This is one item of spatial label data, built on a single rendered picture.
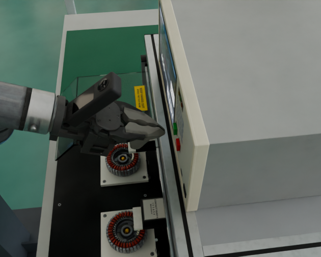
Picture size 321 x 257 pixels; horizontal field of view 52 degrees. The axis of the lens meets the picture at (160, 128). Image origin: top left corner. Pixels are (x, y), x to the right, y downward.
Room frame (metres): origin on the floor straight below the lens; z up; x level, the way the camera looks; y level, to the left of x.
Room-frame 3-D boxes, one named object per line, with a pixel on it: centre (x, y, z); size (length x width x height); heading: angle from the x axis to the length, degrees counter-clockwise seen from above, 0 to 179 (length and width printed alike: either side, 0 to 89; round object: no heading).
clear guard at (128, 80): (0.60, 0.11, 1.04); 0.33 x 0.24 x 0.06; 97
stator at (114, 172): (0.61, 0.12, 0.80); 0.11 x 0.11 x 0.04
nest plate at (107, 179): (0.61, 0.12, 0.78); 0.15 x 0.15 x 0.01; 7
